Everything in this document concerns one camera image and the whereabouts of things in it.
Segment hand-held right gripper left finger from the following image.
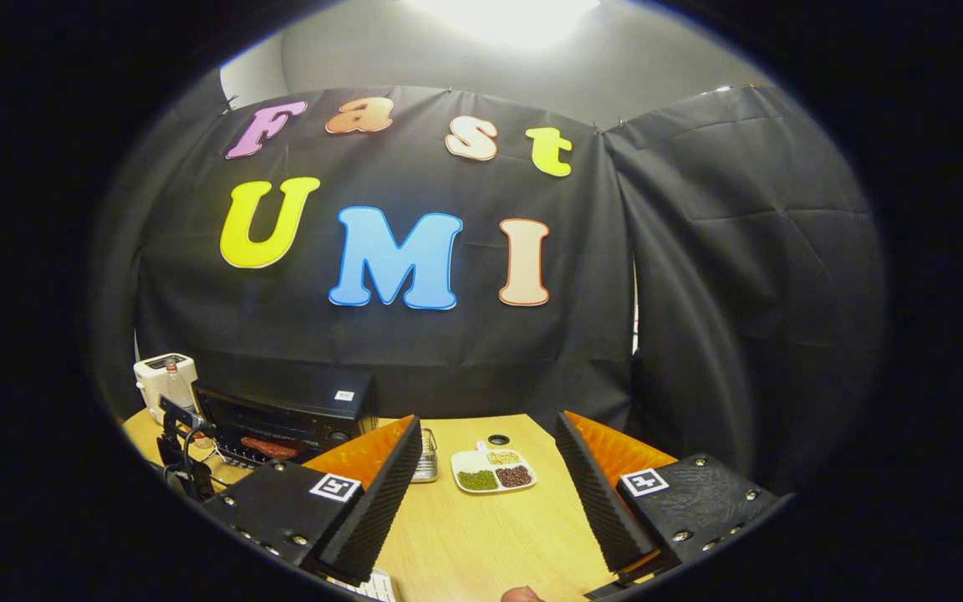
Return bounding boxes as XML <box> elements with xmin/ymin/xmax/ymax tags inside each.
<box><xmin>197</xmin><ymin>414</ymin><xmax>424</xmax><ymax>586</ymax></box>

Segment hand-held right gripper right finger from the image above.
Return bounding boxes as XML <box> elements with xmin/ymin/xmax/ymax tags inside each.
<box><xmin>553</xmin><ymin>410</ymin><xmax>783</xmax><ymax>590</ymax></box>

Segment red meat piece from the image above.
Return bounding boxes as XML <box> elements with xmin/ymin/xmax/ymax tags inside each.
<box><xmin>239</xmin><ymin>436</ymin><xmax>303</xmax><ymax>461</ymax></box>

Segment black electric oven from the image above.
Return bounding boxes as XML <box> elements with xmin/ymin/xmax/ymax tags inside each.
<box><xmin>191</xmin><ymin>368</ymin><xmax>378</xmax><ymax>471</ymax></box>

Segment clear plastic bottle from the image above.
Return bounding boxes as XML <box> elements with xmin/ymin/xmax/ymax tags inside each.
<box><xmin>164</xmin><ymin>360</ymin><xmax>196</xmax><ymax>415</ymax></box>

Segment white rectangular tray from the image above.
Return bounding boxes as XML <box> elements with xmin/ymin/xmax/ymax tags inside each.
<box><xmin>323</xmin><ymin>569</ymin><xmax>399</xmax><ymax>602</ymax></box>

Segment white toaster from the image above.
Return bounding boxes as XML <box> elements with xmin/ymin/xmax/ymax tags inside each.
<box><xmin>133</xmin><ymin>353</ymin><xmax>198</xmax><ymax>423</ymax></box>

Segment white divided plate with beans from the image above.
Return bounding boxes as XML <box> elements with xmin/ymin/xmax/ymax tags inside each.
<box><xmin>451</xmin><ymin>441</ymin><xmax>538</xmax><ymax>494</ymax></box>

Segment black backdrop cloth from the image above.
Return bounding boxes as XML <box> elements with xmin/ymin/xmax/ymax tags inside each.
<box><xmin>89</xmin><ymin>71</ymin><xmax>888</xmax><ymax>494</ymax></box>

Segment large ceiling light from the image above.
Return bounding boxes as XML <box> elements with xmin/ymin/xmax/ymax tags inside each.
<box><xmin>402</xmin><ymin>0</ymin><xmax>604</xmax><ymax>47</ymax></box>

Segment metal wire basket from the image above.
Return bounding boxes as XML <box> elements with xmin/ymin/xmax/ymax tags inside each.
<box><xmin>410</xmin><ymin>428</ymin><xmax>439</xmax><ymax>484</ymax></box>

